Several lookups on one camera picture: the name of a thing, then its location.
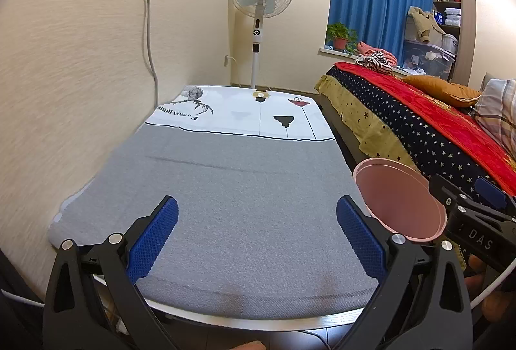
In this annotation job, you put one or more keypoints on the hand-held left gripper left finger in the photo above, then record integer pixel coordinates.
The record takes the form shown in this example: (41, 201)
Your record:
(159, 229)

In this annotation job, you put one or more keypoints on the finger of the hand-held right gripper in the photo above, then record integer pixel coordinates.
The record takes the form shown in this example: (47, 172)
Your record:
(447, 190)
(492, 192)

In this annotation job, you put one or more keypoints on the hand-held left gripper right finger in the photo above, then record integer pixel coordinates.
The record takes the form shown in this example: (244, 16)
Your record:
(356, 233)

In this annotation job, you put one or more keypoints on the pink plastic bin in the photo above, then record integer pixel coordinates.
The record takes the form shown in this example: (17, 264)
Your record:
(399, 200)

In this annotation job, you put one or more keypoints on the person's right hand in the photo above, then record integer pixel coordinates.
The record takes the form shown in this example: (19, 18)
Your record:
(476, 273)

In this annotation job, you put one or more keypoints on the person's left hand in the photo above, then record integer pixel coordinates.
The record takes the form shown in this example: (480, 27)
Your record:
(248, 346)

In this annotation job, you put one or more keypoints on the bed with starry blanket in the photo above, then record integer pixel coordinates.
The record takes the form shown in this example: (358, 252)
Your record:
(407, 132)

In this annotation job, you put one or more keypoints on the red blanket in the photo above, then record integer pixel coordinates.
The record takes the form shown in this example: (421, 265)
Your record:
(439, 112)

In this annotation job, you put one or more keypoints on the plaid pillow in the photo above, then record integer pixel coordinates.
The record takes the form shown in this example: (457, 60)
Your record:
(498, 112)

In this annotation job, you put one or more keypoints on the grey printed tablecloth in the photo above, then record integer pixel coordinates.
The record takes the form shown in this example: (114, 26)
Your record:
(242, 192)

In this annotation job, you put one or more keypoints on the orange pillow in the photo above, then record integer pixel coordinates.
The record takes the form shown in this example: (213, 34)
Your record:
(443, 90)

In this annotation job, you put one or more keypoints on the clear storage box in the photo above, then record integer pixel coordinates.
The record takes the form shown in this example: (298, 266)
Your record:
(433, 59)

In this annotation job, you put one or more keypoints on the black and white striped cloth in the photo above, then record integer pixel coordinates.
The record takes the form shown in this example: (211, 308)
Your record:
(377, 61)

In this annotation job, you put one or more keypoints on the wooden bookshelf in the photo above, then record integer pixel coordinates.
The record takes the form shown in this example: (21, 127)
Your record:
(465, 31)

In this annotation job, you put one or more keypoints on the pink cloth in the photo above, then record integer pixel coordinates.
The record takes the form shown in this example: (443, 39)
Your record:
(367, 48)

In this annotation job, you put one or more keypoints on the beige jacket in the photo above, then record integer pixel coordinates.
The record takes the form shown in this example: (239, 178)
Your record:
(423, 23)

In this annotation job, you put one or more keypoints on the stack of white towels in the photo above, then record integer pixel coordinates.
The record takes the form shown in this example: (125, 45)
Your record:
(452, 16)

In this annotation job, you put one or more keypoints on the white window sill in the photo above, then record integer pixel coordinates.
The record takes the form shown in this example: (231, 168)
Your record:
(332, 52)

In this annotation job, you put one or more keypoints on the potted green plant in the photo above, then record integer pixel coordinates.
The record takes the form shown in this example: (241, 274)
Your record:
(340, 36)

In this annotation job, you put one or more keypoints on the white wall socket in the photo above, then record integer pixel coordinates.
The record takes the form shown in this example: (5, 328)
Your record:
(227, 60)

